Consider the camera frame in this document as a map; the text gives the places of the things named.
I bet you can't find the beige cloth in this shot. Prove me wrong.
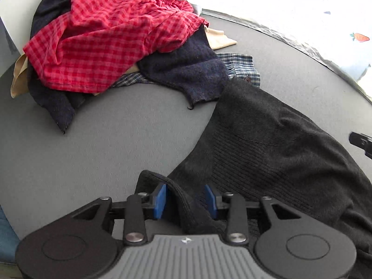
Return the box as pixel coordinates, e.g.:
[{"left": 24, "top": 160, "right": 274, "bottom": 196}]
[{"left": 11, "top": 26, "right": 237, "bottom": 99}]

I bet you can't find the blue plaid shirt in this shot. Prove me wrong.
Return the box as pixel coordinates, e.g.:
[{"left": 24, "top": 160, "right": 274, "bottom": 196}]
[{"left": 112, "top": 53, "right": 261, "bottom": 88}]

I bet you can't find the navy knit sweater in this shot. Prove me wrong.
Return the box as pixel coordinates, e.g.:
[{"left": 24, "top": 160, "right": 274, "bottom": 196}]
[{"left": 27, "top": 0, "right": 230, "bottom": 134}]

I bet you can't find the red checked shirt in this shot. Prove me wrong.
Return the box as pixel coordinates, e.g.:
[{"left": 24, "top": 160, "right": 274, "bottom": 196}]
[{"left": 23, "top": 0, "right": 210, "bottom": 94}]

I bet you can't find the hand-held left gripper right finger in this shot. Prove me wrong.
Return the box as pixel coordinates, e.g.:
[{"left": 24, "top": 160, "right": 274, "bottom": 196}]
[{"left": 204, "top": 184, "right": 302, "bottom": 245}]

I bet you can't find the dark grey knit sweater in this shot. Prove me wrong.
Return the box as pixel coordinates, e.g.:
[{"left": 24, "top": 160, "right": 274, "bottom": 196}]
[{"left": 136, "top": 77, "right": 372, "bottom": 279}]

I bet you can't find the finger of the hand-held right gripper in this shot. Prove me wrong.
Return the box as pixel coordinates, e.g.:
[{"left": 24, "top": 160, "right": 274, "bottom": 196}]
[{"left": 349, "top": 132, "right": 372, "bottom": 159}]

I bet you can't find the white printed bedsheet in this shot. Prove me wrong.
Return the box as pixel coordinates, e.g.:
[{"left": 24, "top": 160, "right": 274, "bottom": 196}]
[{"left": 128, "top": 0, "right": 372, "bottom": 102}]

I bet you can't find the teal blue object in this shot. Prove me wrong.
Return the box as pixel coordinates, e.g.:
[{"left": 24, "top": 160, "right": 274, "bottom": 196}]
[{"left": 0, "top": 206, "right": 21, "bottom": 266}]

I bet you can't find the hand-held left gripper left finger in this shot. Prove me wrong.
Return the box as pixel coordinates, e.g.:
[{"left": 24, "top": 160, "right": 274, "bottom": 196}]
[{"left": 73, "top": 183, "right": 167, "bottom": 246}]

